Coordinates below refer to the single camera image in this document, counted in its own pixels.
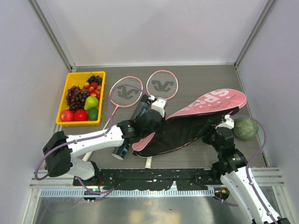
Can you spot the green pear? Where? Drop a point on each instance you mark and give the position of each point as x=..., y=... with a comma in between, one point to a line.
x=91, y=102

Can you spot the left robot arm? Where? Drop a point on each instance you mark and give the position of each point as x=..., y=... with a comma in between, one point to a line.
x=61, y=152

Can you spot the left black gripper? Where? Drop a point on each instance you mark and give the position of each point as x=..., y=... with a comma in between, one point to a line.
x=160, y=129

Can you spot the purple grape bunch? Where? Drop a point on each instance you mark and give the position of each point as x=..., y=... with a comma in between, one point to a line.
x=76, y=98

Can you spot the yellow plastic bin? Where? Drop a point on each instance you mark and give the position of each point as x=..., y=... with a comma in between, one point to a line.
x=78, y=79

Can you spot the pink badminton racket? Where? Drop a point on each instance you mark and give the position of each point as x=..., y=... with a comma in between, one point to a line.
x=122, y=95
x=162, y=84

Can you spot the green netted melon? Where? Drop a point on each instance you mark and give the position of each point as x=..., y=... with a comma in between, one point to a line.
x=245, y=128

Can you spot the black grape bunch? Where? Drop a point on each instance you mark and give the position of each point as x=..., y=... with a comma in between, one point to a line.
x=95, y=79

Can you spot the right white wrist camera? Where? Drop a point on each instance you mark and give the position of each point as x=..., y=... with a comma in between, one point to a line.
x=226, y=123

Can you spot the white cable duct strip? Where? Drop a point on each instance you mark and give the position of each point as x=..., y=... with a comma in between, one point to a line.
x=172, y=192

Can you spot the pink racket bag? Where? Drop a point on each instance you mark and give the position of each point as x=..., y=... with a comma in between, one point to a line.
x=182, y=127

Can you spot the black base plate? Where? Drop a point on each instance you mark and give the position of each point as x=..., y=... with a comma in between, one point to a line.
x=153, y=179

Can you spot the black shuttlecock tube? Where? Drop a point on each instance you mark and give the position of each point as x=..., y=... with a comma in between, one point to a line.
x=142, y=107

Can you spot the left red apple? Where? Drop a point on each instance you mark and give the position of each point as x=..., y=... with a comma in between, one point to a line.
x=67, y=116

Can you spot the red apple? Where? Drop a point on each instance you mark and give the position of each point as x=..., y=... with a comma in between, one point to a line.
x=80, y=115
x=67, y=116

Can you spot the right red apple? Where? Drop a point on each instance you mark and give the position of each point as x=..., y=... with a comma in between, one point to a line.
x=80, y=115

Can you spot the green lime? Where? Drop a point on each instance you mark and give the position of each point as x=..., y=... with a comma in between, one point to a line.
x=93, y=114

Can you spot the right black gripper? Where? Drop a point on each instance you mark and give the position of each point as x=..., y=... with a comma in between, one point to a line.
x=210, y=127

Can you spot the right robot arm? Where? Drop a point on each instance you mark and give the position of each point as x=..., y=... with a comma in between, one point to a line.
x=233, y=170

